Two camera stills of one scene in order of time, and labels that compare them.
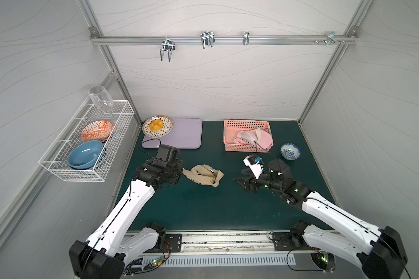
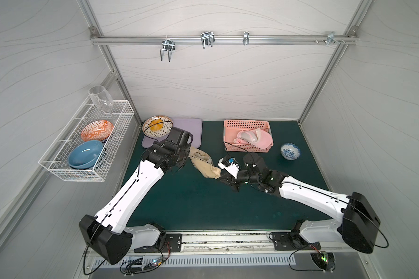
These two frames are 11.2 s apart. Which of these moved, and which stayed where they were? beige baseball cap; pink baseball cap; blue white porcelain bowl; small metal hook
Moved: beige baseball cap
Stayed: pink baseball cap; small metal hook; blue white porcelain bowl
